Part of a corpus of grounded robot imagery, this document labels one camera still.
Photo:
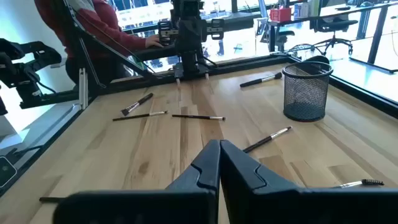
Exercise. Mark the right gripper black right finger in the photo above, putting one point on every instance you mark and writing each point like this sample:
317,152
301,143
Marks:
264,202

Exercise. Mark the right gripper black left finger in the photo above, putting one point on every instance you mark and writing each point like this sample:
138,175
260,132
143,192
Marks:
186,205

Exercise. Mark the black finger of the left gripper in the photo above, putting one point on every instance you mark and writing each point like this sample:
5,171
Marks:
168,32
216,28

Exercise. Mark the large fluffy powder brush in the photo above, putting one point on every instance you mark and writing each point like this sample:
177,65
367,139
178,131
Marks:
258,81

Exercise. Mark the thin black makeup brush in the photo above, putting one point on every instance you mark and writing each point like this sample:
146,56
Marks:
140,116
199,117
51,199
267,139

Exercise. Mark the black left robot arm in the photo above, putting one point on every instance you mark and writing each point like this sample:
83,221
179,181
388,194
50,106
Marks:
190,60

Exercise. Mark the person's hand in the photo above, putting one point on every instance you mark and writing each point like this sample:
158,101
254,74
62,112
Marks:
154,42

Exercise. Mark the red box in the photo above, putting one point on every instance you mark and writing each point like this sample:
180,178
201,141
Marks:
280,15

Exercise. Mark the person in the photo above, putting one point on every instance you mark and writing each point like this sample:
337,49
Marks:
102,21

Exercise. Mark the black office chair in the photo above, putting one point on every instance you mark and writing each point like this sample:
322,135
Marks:
284,34
334,23

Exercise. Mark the flat-head makeup brush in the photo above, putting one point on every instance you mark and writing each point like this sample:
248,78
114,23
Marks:
138,104

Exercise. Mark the white storage boxes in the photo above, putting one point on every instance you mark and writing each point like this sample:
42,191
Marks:
306,9

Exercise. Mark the silver extrusion bar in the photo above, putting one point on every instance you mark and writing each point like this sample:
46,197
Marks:
82,90

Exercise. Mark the black mesh pen cup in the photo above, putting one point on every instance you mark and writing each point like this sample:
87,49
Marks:
306,96

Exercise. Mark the black mounted device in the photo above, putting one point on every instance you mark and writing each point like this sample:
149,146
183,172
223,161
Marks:
25,74

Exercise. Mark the black-legged office desk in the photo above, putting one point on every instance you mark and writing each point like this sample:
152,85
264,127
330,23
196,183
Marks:
377,34

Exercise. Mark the black phone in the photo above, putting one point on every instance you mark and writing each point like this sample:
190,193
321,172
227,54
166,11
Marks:
6,172

